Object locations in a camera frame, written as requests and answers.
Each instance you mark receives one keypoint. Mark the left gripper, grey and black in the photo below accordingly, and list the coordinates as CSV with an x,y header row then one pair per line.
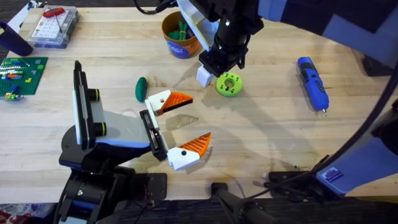
x,y
124,130

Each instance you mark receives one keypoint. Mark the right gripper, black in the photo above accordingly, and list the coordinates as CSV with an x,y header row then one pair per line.
x,y
231,34

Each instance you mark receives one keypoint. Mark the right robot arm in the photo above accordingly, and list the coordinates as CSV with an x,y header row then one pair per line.
x,y
357,28

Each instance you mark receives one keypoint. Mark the dark green toy vegetable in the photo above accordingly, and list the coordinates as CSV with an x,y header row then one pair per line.
x,y
141,89

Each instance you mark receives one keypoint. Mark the blue electric screwdriver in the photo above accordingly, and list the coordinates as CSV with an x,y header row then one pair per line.
x,y
312,82

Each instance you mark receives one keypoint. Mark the green disc with holes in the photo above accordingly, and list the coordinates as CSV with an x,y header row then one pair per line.
x,y
224,88

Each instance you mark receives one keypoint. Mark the brown tub with toys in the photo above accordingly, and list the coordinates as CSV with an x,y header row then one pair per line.
x,y
182,46

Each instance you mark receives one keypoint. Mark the right wrist upright flat plate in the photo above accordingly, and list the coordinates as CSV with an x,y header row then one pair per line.
x,y
200,25

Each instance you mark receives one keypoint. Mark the wrist upright flat plate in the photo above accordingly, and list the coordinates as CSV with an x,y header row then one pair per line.
x,y
82,105
200,25

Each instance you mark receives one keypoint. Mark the left wrist upright flat plate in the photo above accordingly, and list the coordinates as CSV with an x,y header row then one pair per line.
x,y
82,105

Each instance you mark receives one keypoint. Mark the black stand pole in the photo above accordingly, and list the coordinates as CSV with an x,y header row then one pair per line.
x,y
236,205

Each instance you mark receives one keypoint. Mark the clear plastic parts box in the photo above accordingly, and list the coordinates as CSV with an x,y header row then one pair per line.
x,y
62,34

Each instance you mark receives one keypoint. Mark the green board with toy blocks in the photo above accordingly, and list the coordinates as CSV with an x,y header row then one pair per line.
x,y
21,77

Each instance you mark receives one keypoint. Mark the dark blue cylinder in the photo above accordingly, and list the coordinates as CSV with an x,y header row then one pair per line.
x,y
14,40

